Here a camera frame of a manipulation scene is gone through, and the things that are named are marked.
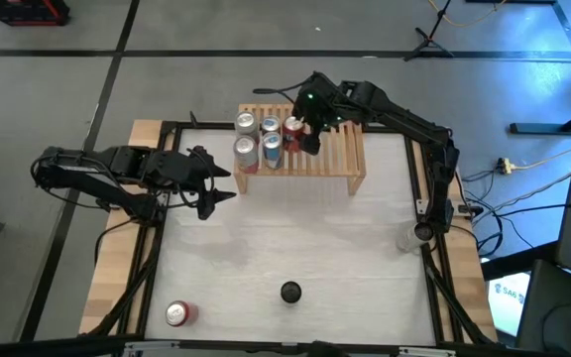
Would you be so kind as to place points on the white Celsius can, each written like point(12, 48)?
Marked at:
point(423, 231)

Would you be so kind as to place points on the black round table camera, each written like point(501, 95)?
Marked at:
point(291, 292)

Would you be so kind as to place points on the white printed sheet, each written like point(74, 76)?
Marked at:
point(506, 307)

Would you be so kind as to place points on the red can white lettering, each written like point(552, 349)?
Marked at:
point(291, 134)

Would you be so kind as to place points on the yellow power strip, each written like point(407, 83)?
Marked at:
point(503, 166)

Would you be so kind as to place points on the silver red beverage can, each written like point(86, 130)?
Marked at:
point(245, 151)

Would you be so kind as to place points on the black tripod stand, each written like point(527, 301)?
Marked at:
point(427, 41)

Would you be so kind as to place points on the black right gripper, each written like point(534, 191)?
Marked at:
point(320, 106)

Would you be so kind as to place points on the small blue silver can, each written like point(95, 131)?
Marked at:
point(271, 124)

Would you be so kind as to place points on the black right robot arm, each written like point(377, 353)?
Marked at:
point(404, 121)

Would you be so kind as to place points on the black desk frame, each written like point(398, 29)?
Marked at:
point(538, 129)

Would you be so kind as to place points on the black aluminium table frame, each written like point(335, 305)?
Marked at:
point(206, 126)

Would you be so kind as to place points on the tall blue silver can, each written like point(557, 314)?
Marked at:
point(272, 149)

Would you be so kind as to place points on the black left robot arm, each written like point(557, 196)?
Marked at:
point(77, 168)

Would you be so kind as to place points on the silver pink beverage can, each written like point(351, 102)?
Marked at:
point(246, 121)

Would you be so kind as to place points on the wooden slatted shelf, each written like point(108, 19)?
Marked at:
point(335, 158)

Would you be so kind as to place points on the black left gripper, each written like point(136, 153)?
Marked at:
point(181, 171)

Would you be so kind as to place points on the red black crate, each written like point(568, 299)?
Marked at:
point(23, 15)

